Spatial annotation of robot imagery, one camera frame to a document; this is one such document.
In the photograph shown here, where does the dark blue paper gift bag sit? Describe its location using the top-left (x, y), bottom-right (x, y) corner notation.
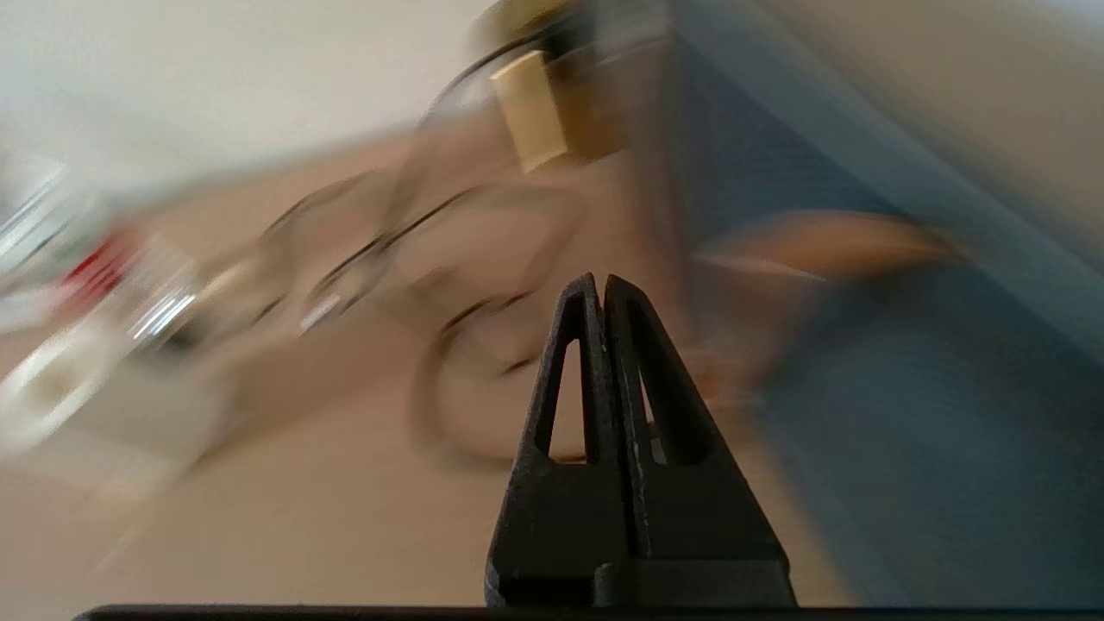
top-left (664, 0), bottom-right (1104, 609)

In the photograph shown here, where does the black USB cable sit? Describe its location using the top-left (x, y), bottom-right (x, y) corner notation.
top-left (259, 172), bottom-right (540, 339)

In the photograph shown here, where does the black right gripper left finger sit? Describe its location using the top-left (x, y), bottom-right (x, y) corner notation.
top-left (485, 273), bottom-right (639, 606)

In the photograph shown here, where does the clear water bottle red cap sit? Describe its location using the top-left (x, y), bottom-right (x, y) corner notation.
top-left (0, 164), bottom-right (208, 346)

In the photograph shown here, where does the white toilet paper roll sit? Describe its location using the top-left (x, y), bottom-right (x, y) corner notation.
top-left (0, 328), bottom-right (242, 471)

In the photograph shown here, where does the brass desk lamp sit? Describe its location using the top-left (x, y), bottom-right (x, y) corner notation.
top-left (470, 0), bottom-right (674, 173)

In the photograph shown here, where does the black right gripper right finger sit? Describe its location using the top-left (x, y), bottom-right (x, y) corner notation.
top-left (604, 274), bottom-right (796, 606)

